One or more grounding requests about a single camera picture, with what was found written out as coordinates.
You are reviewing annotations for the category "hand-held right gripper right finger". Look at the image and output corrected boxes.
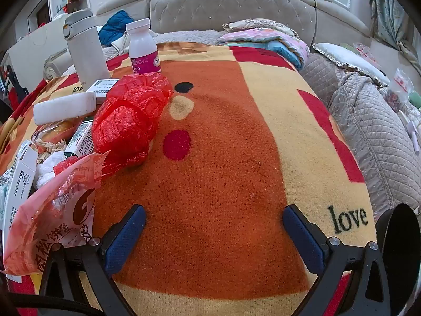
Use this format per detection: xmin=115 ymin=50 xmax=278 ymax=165
xmin=282 ymin=204 xmax=400 ymax=316

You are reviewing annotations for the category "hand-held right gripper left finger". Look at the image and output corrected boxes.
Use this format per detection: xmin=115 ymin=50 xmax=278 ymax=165
xmin=39 ymin=204 xmax=147 ymax=316

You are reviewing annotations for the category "white foam block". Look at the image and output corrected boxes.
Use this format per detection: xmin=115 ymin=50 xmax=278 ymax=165
xmin=33 ymin=91 xmax=97 ymax=126

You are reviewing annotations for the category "small white medicine box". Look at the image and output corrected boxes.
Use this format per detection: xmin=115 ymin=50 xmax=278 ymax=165
xmin=86 ymin=78 xmax=121 ymax=106

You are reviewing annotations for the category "orange snack wrapper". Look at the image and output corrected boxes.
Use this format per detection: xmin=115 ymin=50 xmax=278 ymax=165
xmin=3 ymin=151 xmax=111 ymax=277

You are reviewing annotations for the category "crumpled white tissue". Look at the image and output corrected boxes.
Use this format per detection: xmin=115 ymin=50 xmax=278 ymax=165
xmin=34 ymin=153 xmax=69 ymax=190

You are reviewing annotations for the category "green and white carton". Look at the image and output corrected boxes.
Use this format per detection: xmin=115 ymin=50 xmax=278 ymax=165
xmin=64 ymin=121 xmax=96 ymax=159

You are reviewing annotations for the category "orange red printed blanket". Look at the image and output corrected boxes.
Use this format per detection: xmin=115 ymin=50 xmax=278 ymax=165
xmin=0 ymin=41 xmax=379 ymax=316

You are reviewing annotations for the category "red plastic bag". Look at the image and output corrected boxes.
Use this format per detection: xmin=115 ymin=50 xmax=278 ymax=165
xmin=91 ymin=72 xmax=174 ymax=172

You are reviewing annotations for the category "tall white medicine box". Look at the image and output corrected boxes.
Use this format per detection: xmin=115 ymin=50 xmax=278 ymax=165
xmin=0 ymin=140 xmax=38 ymax=238

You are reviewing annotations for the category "crumpled beige paper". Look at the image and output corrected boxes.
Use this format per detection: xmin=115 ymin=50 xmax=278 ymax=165
xmin=34 ymin=138 xmax=68 ymax=163

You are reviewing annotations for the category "bread in clear wrapper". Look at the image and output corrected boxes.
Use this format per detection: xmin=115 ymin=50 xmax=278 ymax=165
xmin=31 ymin=118 xmax=83 ymax=145

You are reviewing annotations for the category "white tube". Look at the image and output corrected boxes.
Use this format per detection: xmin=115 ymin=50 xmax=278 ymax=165
xmin=406 ymin=120 xmax=421 ymax=155

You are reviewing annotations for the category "white thermos bottle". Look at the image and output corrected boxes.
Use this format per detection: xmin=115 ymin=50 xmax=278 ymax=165
xmin=63 ymin=9 xmax=111 ymax=92

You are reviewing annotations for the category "white ruffled pillow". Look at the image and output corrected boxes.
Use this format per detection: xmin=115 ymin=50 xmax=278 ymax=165
xmin=312 ymin=42 xmax=392 ymax=86

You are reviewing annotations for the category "white pill bottle pink label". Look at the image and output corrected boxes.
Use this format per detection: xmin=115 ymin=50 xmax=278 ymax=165
xmin=125 ymin=19 xmax=162 ymax=76

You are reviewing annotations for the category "pink printed packet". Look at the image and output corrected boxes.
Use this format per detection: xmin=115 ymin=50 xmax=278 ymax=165
xmin=353 ymin=42 xmax=375 ymax=60

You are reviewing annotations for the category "folded pink blue quilt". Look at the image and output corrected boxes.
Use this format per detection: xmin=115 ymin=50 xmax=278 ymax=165
xmin=217 ymin=18 xmax=311 ymax=70

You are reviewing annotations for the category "grey fleece blanket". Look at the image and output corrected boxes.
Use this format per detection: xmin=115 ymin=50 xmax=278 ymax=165
xmin=102 ymin=29 xmax=227 ymax=61

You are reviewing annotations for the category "blue cloth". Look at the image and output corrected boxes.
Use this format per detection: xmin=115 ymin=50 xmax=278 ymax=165
xmin=98 ymin=10 xmax=135 ymax=47

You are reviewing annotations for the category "white cabinet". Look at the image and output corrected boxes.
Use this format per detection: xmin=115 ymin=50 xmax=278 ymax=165
xmin=5 ymin=15 xmax=71 ymax=84

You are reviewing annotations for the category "grey tufted headboard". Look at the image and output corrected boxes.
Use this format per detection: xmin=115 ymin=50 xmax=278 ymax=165
xmin=95 ymin=0 xmax=372 ymax=45

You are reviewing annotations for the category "floral curtain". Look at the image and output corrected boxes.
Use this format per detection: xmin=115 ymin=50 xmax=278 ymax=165
xmin=368 ymin=0 xmax=421 ymax=73

